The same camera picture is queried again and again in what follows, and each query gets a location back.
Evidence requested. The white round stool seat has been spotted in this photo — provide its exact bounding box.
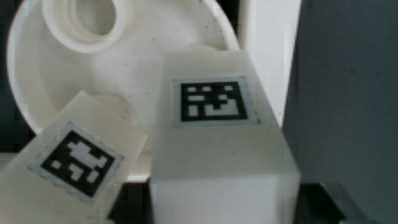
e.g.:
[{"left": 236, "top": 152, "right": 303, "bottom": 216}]
[{"left": 5, "top": 0, "right": 241, "bottom": 134}]

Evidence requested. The white stool leg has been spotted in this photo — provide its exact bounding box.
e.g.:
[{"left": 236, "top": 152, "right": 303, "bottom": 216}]
[
  {"left": 151, "top": 51, "right": 300, "bottom": 224},
  {"left": 0, "top": 93, "right": 147, "bottom": 224}
]

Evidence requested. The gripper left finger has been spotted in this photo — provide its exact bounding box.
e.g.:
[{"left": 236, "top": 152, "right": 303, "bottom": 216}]
[{"left": 108, "top": 183, "right": 149, "bottom": 224}]

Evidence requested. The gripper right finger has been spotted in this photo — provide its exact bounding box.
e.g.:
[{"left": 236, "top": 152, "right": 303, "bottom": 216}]
[{"left": 298, "top": 183, "right": 380, "bottom": 224}]

